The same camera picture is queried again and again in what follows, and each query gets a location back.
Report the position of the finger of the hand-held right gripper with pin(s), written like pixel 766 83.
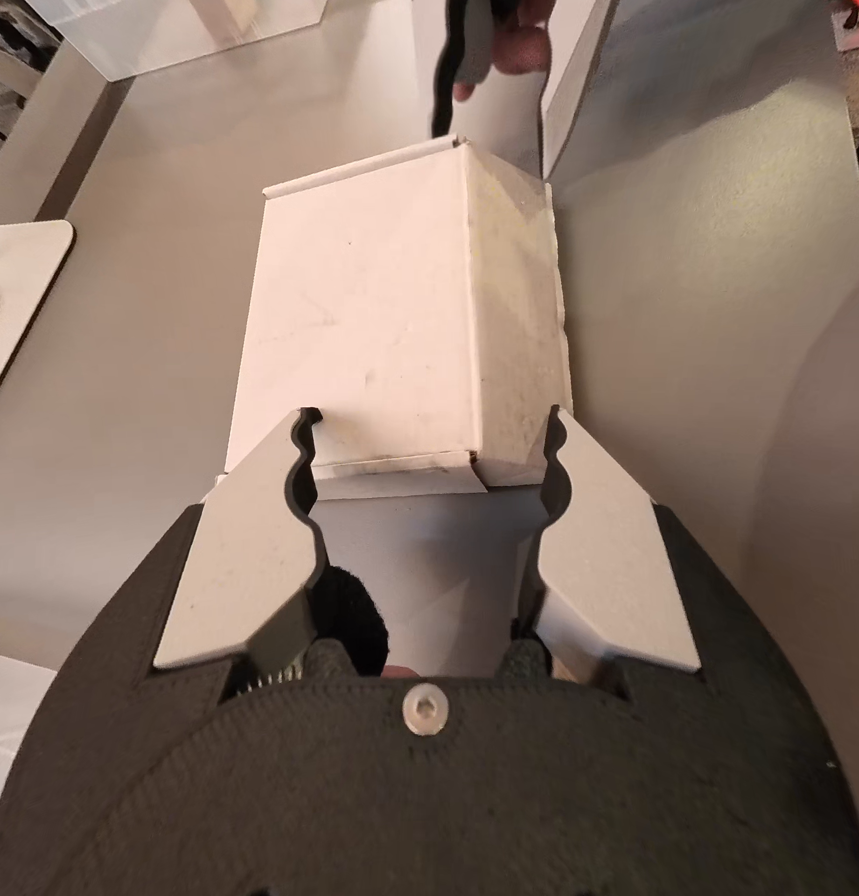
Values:
pixel 569 91
pixel 449 70

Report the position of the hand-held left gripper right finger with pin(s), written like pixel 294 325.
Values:
pixel 611 560

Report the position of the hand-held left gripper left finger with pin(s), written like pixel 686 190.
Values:
pixel 240 560

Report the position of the white cardboard box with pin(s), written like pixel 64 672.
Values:
pixel 359 315

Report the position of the person's right hand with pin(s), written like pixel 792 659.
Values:
pixel 520 42

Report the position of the clear plastic container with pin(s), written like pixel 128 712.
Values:
pixel 191 35

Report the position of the clear plastic bin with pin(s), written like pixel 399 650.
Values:
pixel 9 714

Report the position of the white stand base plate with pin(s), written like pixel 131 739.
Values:
pixel 23 294

